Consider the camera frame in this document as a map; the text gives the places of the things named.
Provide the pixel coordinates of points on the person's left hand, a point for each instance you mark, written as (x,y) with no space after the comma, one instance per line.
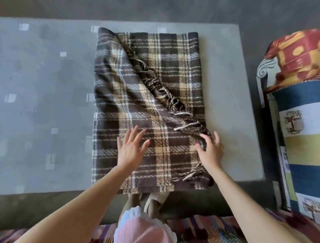
(130,154)

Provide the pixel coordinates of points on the person's right hand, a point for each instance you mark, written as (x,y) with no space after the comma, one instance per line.
(212,155)

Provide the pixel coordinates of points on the person's left little finger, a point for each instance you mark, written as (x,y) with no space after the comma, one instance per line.
(120,144)

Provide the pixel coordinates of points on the person's right thumb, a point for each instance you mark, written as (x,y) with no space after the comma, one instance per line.
(200,149)

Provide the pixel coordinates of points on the person's left thumb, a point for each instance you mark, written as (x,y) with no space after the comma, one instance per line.
(146,147)

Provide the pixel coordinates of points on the person's left middle finger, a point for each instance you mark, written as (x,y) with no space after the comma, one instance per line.
(135,135)

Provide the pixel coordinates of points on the brown plaid fringed blanket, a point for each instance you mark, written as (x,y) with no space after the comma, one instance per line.
(150,100)

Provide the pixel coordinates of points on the person's left forearm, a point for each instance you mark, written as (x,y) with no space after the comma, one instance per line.
(82,202)

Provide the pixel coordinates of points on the person's right forearm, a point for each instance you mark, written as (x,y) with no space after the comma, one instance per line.
(247,207)

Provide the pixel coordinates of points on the person's left foot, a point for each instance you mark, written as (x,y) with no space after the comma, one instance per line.
(134,200)

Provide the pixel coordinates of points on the person's foot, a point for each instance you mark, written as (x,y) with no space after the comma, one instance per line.
(134,200)
(156,201)

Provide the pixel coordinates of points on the person's right foot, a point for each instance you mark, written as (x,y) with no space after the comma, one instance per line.
(156,201)

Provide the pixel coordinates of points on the colourful striped woven rug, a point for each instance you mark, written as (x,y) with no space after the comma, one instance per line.
(205,230)

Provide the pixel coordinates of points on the pink ruffled dress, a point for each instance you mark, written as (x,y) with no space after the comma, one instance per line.
(142,229)

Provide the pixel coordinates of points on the striped blue green seat cover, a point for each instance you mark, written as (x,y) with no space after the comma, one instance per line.
(302,145)

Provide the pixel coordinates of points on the red yellow patterned cushion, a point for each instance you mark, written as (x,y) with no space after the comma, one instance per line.
(297,57)

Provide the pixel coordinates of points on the white carved armchair frame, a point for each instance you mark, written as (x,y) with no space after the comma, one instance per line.
(265,75)

